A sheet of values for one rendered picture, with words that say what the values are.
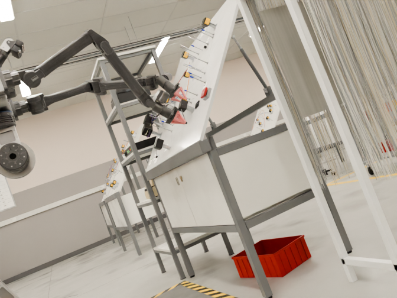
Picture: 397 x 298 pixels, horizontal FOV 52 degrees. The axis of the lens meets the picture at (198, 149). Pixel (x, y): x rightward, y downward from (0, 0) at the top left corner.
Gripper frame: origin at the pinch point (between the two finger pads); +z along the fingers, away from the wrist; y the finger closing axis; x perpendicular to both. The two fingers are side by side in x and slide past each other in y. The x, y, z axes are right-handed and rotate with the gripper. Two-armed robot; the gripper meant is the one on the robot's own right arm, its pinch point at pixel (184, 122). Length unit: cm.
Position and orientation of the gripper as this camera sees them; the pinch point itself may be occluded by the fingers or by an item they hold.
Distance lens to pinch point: 234.0
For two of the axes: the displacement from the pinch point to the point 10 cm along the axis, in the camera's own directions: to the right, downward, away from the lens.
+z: 8.7, 4.7, 1.7
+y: -3.9, 4.3, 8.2
